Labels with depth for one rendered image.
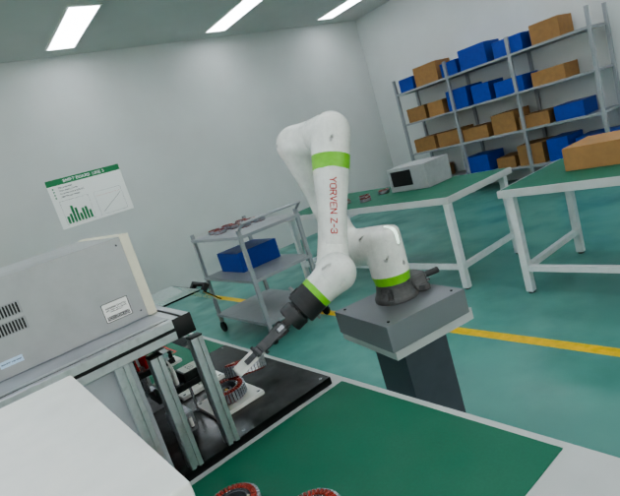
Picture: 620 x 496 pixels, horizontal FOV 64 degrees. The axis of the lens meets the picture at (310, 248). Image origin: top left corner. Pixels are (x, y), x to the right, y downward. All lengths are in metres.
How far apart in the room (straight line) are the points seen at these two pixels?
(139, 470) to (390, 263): 1.29
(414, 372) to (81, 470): 1.35
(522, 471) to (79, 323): 0.94
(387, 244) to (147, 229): 5.60
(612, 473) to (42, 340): 1.11
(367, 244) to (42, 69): 5.87
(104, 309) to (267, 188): 6.70
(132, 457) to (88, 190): 6.44
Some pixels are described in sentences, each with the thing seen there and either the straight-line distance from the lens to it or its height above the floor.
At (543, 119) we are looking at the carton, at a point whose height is 0.84.
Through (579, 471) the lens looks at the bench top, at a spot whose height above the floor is 0.75.
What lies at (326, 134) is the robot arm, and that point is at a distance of 1.48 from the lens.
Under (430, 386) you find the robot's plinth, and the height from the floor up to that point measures 0.53.
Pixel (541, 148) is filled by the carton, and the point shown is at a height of 0.48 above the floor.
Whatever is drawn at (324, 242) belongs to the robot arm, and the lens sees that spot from 1.44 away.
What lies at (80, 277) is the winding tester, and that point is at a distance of 1.22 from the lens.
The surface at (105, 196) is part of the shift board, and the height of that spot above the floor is 1.54.
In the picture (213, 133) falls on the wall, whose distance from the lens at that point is 7.53.
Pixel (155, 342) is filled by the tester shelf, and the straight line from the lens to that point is 1.13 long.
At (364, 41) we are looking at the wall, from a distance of 9.73.
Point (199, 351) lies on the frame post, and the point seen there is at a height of 1.02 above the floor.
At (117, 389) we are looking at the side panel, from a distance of 1.14.
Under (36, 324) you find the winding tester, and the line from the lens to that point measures 1.21.
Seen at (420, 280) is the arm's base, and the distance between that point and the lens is 1.69.
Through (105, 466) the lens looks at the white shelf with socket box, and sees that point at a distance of 0.43.
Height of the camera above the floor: 1.39
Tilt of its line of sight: 11 degrees down
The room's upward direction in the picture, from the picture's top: 17 degrees counter-clockwise
